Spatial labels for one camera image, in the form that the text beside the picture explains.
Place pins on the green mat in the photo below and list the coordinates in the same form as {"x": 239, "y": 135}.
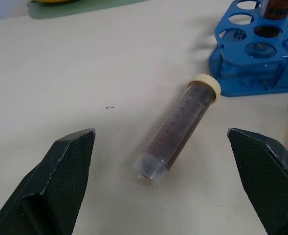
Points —
{"x": 68, "y": 8}

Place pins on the centrifuge tube with cream cap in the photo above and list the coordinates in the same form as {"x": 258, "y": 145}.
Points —
{"x": 175, "y": 129}

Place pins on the blue tube rack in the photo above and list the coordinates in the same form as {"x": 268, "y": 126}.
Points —
{"x": 256, "y": 51}

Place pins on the yellow round object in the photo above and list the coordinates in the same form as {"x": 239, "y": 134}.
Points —
{"x": 53, "y": 1}

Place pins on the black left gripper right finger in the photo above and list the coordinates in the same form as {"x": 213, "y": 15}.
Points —
{"x": 268, "y": 181}

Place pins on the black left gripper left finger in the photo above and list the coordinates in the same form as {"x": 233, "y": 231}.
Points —
{"x": 48, "y": 186}

